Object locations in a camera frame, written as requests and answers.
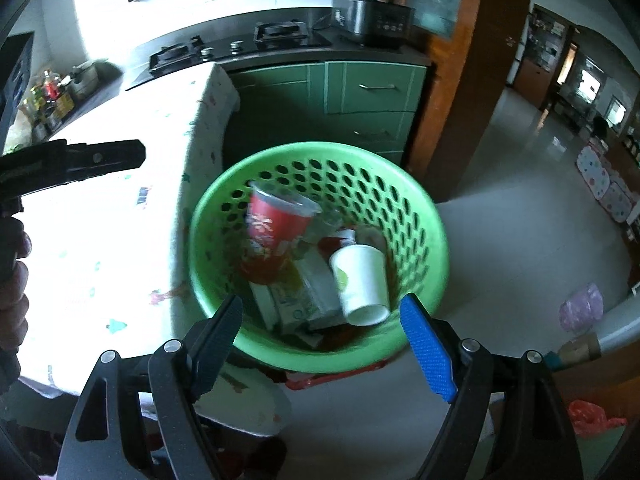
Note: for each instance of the row of condiment bottles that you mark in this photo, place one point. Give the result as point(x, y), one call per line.
point(50, 92)

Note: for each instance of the pink plastic bag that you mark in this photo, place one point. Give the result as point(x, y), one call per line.
point(582, 307)

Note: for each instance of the grey white milk carton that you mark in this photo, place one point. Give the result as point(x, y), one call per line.
point(320, 285)

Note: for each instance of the green plastic basket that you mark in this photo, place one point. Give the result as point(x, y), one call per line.
point(210, 280)

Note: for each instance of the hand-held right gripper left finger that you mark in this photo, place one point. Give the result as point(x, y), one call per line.
point(220, 340)

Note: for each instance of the red plastic bag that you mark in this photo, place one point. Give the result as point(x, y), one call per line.
point(595, 417)

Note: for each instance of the printed tablecloth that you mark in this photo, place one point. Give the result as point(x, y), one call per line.
point(100, 235)

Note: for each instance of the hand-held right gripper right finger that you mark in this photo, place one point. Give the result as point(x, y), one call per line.
point(425, 345)

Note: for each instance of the metal pot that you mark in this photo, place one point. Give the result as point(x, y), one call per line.
point(85, 80)

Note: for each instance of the wooden shelf unit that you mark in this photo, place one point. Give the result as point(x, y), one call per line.
point(535, 70)

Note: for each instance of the black gas stove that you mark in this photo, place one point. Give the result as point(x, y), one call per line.
point(220, 50)

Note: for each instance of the green kitchen cabinet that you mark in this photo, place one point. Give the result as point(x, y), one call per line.
point(370, 105)

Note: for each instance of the polka dot fabric box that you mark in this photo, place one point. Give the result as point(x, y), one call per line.
point(600, 180)

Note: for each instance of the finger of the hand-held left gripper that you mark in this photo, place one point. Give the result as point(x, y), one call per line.
point(100, 157)
point(15, 60)

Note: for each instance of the red paper cup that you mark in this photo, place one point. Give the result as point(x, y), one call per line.
point(270, 230)

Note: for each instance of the black rice cooker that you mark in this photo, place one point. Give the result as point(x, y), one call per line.
point(365, 20)

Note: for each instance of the clear plastic bottle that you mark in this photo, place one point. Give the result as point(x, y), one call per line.
point(325, 227)

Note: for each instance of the white paper cup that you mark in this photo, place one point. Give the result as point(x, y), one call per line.
point(360, 275)

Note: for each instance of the person's left hand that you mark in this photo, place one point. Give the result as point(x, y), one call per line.
point(17, 300)

